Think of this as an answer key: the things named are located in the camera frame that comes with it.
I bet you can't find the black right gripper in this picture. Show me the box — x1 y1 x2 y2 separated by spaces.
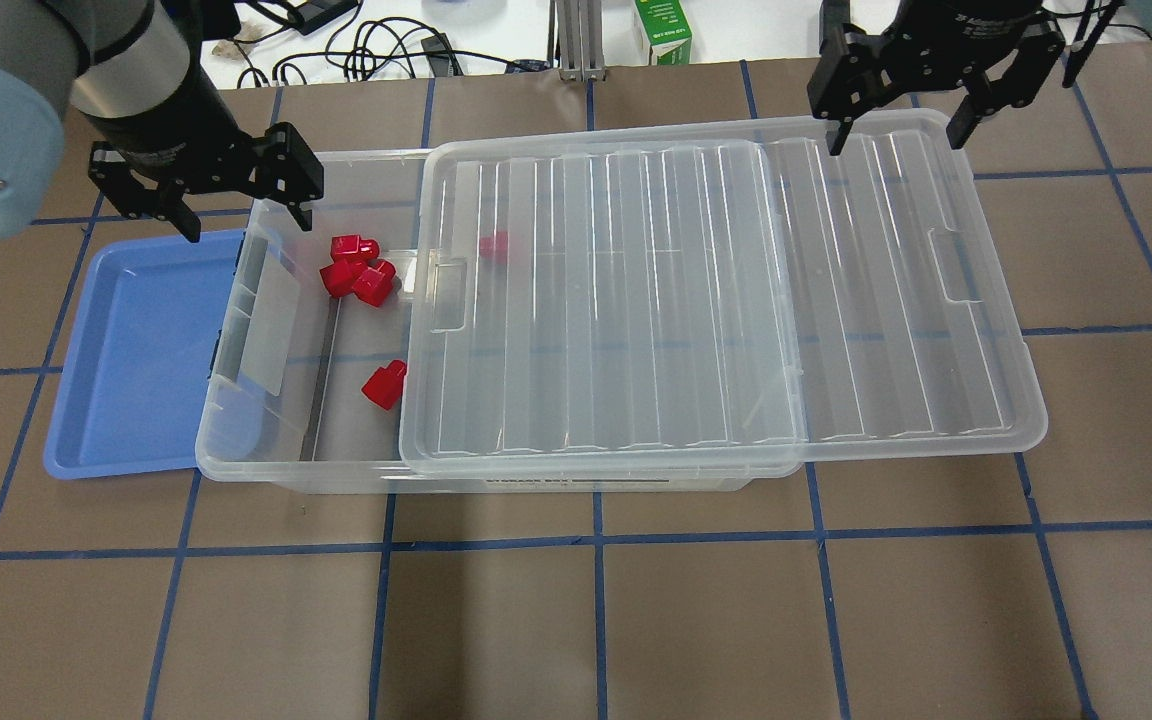
806 1 1066 158

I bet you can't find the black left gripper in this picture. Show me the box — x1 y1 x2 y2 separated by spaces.
88 122 325 243

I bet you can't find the clear plastic box lid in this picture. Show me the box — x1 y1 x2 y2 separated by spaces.
397 109 1048 483

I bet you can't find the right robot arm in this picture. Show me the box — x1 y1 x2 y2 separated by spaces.
806 1 1123 156

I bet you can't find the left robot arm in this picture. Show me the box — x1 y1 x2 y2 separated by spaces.
0 1 325 242

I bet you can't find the clear plastic storage box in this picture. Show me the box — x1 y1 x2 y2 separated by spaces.
197 141 804 495

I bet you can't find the blue plastic tray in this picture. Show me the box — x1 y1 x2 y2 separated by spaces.
44 229 243 480

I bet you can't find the black power adapter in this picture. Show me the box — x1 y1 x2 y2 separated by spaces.
287 0 361 36

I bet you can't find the green white carton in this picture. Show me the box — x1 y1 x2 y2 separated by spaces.
631 0 694 67

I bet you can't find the black cable bundle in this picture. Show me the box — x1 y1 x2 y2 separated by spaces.
226 15 547 89

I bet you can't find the aluminium frame post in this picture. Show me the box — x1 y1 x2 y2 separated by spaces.
550 0 607 82

